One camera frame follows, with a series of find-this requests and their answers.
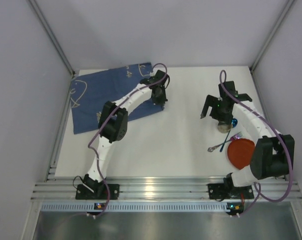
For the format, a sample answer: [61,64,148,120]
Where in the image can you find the speckled ceramic cup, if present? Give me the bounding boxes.
[217,121,232,134]

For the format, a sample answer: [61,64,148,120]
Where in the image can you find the orange plastic plate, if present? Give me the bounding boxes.
[227,138,255,170]

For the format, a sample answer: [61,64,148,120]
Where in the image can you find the blue cloth placemat gold print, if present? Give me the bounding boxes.
[70,62,153,135]

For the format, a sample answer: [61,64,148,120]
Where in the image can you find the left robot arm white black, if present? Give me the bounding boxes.
[87,70,170,183]

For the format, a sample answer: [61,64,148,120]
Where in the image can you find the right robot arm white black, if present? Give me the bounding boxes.
[200,81,295,189]

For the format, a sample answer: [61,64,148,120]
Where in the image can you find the blue metal spoon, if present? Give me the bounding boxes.
[219,118,238,153]

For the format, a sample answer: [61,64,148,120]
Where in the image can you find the iridescent purple fork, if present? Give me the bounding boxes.
[207,132,243,153]

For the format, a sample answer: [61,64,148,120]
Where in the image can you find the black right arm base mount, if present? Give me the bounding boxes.
[207,173,254,202]

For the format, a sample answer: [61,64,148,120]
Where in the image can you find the aluminium frame rail right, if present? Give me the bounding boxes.
[249,0,297,75]

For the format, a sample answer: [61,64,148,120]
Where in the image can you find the aluminium frame rail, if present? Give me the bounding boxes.
[26,0,76,77]
[249,0,297,75]

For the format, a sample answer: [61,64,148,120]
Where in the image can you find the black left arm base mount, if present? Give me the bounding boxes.
[75,174,120,200]

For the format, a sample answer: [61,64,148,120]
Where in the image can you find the aluminium front rail base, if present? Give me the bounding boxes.
[32,176,302,201]

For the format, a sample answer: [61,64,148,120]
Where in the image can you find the aluminium frame rail left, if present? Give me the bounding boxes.
[26,0,76,77]

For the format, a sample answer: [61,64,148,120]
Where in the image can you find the slotted grey cable duct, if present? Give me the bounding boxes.
[41,201,243,213]

